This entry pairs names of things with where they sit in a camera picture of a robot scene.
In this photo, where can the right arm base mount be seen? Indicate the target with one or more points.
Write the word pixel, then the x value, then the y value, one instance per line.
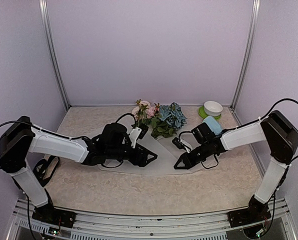
pixel 255 212

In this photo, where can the right aluminium corner post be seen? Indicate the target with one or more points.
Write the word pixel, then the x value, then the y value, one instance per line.
pixel 247 53

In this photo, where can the left aluminium corner post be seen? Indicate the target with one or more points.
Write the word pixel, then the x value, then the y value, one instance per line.
pixel 43 5

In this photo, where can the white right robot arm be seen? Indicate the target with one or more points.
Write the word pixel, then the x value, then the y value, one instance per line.
pixel 273 128

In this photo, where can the aluminium front rail frame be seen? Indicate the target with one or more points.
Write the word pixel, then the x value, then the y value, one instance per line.
pixel 93 225

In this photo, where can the blue fake hydrangea stem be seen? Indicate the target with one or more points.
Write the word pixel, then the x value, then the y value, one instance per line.
pixel 167 121

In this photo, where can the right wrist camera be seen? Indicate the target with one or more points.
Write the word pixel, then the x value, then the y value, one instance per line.
pixel 181 144

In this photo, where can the white ceramic bowl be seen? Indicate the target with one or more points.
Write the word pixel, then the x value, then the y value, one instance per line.
pixel 213 108

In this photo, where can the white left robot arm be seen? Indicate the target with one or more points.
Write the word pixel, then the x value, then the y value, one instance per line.
pixel 23 137

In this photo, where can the light blue ceramic mug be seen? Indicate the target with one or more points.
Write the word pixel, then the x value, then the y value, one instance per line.
pixel 213 124

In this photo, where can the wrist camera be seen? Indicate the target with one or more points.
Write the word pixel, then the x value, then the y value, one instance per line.
pixel 137 133
pixel 181 144

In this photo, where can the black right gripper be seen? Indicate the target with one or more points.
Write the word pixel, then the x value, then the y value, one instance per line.
pixel 188 162

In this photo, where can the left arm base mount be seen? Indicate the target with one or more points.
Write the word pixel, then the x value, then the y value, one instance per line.
pixel 55 216

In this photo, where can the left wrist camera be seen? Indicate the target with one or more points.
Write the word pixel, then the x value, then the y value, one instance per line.
pixel 137 133

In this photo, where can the green round saucer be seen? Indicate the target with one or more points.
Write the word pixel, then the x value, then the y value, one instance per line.
pixel 203 114

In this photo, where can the white wrapping paper sheet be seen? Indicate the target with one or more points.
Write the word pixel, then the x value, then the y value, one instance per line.
pixel 168 154

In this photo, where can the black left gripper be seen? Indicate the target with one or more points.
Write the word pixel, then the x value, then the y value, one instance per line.
pixel 141 162

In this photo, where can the pink fake rose stem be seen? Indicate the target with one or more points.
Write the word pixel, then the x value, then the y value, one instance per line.
pixel 141 112
pixel 152 111

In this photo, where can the aluminium corner post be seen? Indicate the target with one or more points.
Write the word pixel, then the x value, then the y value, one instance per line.
pixel 43 5
pixel 247 53

